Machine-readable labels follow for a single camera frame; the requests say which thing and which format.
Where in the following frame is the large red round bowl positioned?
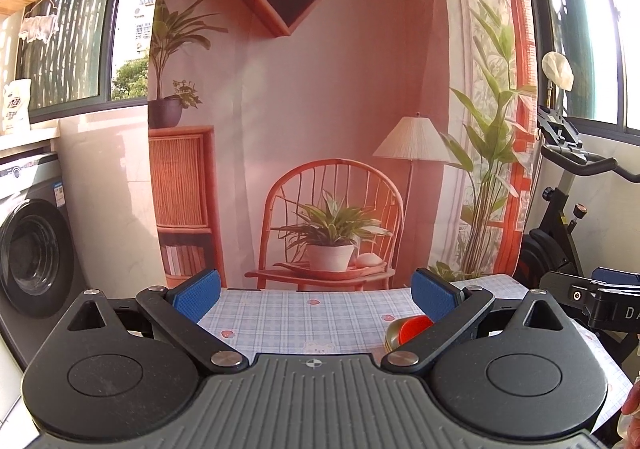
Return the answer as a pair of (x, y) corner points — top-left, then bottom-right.
(398, 315), (434, 345)

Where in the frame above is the person's right hand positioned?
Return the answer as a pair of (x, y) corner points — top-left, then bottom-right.
(614, 377), (640, 449)

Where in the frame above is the black exercise bike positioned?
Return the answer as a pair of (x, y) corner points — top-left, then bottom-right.
(514, 105), (640, 365)

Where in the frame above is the green round plate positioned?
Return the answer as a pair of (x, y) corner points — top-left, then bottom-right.
(384, 317), (410, 354)

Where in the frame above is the blue plaid tablecloth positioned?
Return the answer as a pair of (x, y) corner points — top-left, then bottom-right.
(196, 272), (634, 435)

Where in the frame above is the grey washing machine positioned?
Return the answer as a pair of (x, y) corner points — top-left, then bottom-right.
(1, 150), (87, 369)

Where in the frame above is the printed room backdrop cloth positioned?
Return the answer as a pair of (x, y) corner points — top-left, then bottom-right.
(149, 0), (536, 290)

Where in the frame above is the white bag on sill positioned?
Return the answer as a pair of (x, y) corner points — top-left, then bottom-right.
(1, 78), (32, 135)

